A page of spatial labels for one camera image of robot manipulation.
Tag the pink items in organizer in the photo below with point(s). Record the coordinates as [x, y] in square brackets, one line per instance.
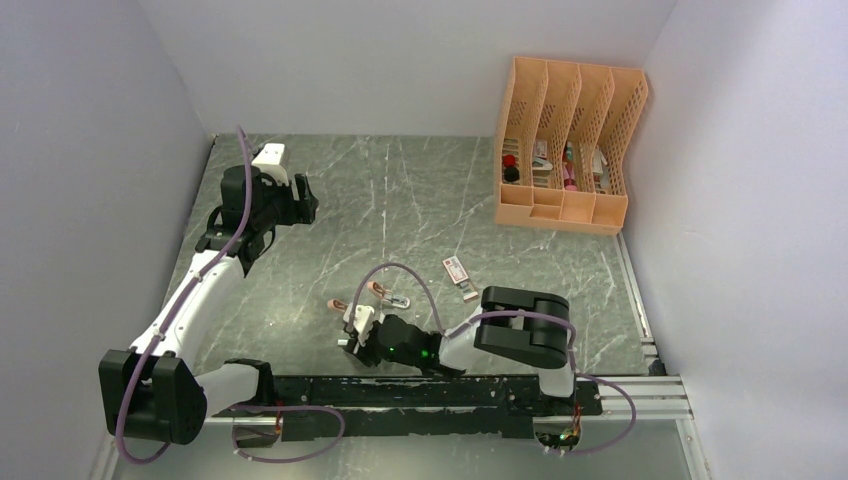
[542, 168]

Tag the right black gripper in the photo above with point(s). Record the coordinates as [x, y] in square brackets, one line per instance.
[364, 353]

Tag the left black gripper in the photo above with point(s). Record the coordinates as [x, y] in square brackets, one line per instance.
[301, 211]

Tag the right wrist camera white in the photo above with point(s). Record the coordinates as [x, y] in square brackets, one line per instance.
[358, 322]

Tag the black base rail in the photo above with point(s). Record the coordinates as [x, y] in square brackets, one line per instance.
[371, 406]

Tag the red black item in organizer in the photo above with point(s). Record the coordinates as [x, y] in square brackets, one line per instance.
[510, 171]

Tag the pink stapler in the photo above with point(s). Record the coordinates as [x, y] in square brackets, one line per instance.
[387, 297]
[346, 311]

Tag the orange file organizer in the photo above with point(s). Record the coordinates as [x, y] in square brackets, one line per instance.
[561, 139]

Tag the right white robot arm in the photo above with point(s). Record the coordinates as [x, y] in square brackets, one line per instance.
[529, 327]

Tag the red white staple box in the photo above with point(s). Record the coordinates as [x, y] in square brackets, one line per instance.
[460, 278]

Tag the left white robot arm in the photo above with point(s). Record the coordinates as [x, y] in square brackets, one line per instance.
[148, 390]

